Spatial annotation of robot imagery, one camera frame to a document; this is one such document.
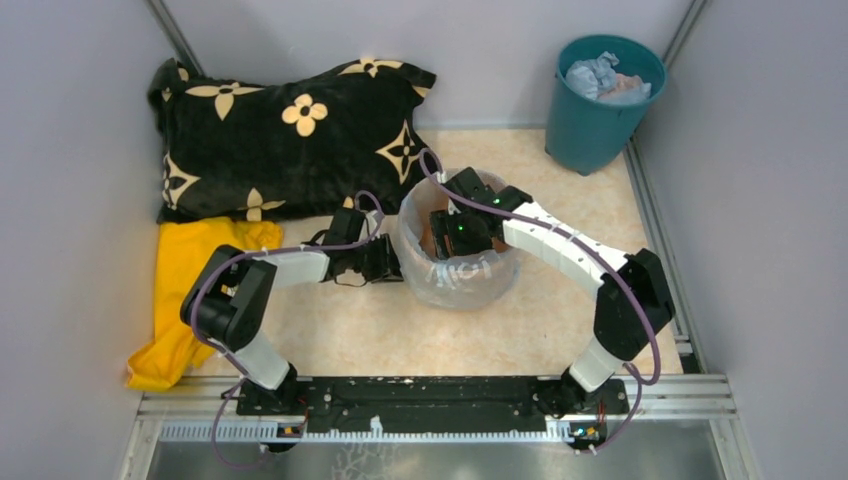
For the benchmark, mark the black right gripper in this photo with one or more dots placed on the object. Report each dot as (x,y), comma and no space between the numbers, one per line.
(442,224)

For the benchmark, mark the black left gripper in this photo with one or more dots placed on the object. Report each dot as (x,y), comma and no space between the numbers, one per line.
(387,268)

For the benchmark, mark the orange plastic bin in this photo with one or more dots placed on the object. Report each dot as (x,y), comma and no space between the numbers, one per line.
(424,238)

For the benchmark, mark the light blue trash bag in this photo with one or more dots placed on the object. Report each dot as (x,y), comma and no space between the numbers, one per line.
(461,283)

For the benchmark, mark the teal plastic bin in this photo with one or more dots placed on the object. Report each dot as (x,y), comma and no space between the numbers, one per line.
(583,135)

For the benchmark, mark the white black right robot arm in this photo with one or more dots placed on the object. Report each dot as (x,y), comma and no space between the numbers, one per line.
(632,297)

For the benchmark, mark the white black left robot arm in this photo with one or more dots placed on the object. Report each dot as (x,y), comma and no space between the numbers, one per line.
(226,304)

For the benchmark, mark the crumpled blue bag in bin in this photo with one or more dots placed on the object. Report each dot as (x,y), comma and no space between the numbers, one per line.
(597,80)

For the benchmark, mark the black floral pillow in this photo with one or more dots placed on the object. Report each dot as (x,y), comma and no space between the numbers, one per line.
(288,151)

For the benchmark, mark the yellow cloth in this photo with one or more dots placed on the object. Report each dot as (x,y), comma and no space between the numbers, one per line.
(183,252)

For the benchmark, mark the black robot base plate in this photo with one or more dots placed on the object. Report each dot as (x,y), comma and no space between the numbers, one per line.
(432,404)

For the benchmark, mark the aluminium frame rail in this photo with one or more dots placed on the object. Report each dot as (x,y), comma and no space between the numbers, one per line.
(695,394)

